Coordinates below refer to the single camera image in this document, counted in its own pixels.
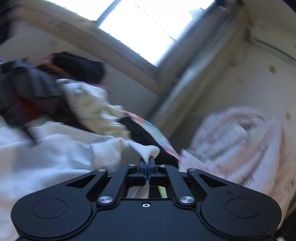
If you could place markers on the dark garment near wall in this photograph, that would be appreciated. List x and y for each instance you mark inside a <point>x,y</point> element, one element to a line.
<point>79,68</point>

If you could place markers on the cream crumpled garment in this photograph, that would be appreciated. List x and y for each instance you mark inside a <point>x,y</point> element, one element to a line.
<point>91,107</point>

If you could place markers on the dark red garment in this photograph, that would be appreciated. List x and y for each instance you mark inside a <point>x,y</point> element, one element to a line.
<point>62,113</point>

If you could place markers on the floral quilt bedspread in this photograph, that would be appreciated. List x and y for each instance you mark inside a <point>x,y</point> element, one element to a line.
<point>155,133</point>

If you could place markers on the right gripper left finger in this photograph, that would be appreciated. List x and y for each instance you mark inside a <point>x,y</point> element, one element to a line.
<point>111,187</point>

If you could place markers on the white garment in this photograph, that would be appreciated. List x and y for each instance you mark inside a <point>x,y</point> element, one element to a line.
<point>61,153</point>

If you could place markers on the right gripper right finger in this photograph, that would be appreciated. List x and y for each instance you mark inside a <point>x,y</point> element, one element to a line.
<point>170,178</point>

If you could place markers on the window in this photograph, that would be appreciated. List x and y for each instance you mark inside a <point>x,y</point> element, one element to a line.
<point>154,30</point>

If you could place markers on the black garment on bed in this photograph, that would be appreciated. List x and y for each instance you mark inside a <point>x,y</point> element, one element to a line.
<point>141,136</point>

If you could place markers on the pink white blanket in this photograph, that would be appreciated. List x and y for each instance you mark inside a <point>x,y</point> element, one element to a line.
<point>247,148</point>

